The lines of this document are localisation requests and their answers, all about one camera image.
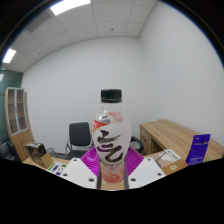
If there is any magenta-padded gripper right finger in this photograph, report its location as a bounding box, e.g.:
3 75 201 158
123 147 167 190

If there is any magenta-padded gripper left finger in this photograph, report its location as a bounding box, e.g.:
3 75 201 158
61 148 102 190

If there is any clear drink bottle black cap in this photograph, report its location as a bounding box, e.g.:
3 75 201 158
91 88 133 185

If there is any kraft-sided dark carton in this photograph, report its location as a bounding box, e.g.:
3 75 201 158
31 152 55 170

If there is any black padded office chair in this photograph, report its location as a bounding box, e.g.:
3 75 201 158
64 121 94 160

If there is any wooden side desk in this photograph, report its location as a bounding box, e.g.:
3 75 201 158
139 118 224 164

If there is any dark brown printed box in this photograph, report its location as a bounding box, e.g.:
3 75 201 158
24 142 48 160

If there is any purple standing pouch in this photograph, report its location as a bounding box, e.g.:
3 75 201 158
185 133 212 167

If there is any black leather armchair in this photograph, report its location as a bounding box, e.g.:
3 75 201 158
0 141 18 161

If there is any wooden cabinet with glass doors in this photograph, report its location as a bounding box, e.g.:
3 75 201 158
4 87 34 161

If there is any long ceiling light panel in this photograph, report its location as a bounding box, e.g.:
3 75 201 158
49 0 92 16
2 48 17 64

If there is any white sheet with grey ring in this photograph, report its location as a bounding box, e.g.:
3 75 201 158
156 148 183 168

